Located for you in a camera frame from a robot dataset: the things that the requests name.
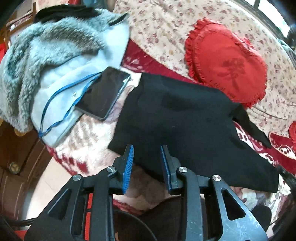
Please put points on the light blue fleece jacket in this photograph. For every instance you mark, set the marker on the light blue fleece jacket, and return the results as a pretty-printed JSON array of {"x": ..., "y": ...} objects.
[{"x": 51, "y": 65}]

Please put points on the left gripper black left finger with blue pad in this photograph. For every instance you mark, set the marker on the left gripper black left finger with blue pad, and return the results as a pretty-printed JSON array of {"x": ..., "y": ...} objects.
[{"x": 64, "y": 218}]

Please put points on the floral beige quilt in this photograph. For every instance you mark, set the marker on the floral beige quilt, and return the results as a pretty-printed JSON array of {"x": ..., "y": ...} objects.
[{"x": 160, "y": 28}]

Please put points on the black smartphone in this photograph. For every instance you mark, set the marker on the black smartphone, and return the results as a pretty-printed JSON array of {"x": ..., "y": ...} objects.
[{"x": 103, "y": 93}]

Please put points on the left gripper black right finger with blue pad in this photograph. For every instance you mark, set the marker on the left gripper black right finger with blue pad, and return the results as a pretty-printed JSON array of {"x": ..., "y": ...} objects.
[{"x": 235, "y": 221}]

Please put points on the black garment on jacket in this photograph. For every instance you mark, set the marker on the black garment on jacket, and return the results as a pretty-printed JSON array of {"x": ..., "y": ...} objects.
[{"x": 58, "y": 12}]

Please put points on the black pants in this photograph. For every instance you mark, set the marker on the black pants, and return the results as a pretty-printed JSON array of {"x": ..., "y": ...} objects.
[{"x": 197, "y": 124}]

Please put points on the brown wooden cabinet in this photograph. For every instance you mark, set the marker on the brown wooden cabinet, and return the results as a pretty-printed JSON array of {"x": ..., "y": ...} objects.
[{"x": 23, "y": 160}]

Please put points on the red heart-shaped pillow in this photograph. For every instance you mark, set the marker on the red heart-shaped pillow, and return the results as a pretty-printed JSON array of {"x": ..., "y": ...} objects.
[{"x": 218, "y": 58}]

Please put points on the red and white blanket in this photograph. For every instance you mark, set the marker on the red and white blanket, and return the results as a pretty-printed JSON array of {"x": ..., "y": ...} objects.
[{"x": 84, "y": 151}]

